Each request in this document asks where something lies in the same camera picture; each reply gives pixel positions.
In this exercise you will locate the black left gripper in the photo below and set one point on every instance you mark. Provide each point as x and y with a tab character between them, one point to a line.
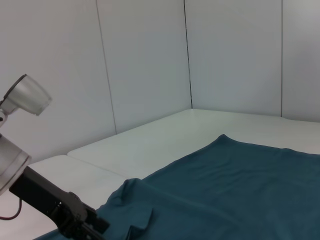
37	190

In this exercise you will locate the teal blue FREE t-shirt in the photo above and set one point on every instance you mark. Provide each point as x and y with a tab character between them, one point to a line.
212	187

